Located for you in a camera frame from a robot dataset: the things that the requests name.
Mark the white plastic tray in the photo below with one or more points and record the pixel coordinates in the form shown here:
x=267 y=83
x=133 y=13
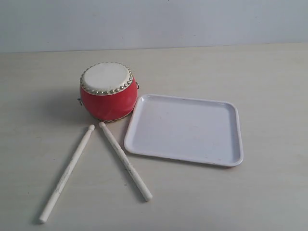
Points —
x=185 y=129

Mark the small red drum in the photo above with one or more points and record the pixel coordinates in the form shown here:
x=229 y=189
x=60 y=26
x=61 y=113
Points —
x=108 y=91

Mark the white drumstick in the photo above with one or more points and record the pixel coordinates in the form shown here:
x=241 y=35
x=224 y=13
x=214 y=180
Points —
x=125 y=161
x=65 y=176

